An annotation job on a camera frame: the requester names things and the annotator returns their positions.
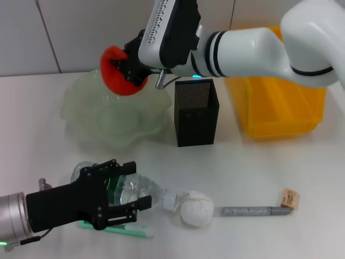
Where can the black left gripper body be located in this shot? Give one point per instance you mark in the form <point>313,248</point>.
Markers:
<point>67,205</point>

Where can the tan eraser block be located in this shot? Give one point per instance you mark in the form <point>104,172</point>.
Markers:
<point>289,199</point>

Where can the black mesh pen holder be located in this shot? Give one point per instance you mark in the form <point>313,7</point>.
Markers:
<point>194,124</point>

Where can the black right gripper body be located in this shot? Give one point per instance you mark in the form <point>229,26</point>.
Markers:
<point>133,59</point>

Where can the grey marker pen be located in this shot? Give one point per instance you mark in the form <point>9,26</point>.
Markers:
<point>248,211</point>

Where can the yellow plastic bin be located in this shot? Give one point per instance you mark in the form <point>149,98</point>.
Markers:
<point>283,108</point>

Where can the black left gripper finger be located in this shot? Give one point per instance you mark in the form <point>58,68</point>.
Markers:
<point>124,167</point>
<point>140,203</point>

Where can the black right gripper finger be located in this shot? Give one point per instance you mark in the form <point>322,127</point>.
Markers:
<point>120,64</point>
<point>136,79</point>

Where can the clear green-label water bottle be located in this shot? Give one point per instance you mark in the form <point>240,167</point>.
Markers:
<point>134,189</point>

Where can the pale green glass fruit bowl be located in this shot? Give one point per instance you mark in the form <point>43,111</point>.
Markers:
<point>113,121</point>

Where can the green utility knife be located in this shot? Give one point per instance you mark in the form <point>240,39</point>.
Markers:
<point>129,230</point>

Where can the white paper ball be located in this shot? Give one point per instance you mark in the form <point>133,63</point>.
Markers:
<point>196,209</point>

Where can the left metal connector plug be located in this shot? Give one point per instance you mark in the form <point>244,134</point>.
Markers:
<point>43,184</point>

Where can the orange fruit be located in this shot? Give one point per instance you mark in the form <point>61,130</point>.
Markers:
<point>118,83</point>

